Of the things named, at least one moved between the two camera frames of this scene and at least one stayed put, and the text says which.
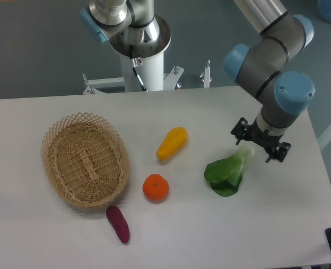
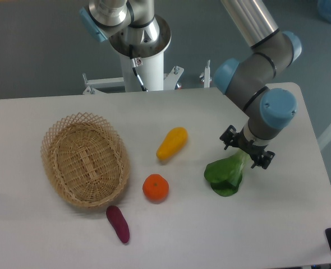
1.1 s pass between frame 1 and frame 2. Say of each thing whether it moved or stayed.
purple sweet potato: stayed
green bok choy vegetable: stayed
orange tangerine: stayed
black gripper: moved
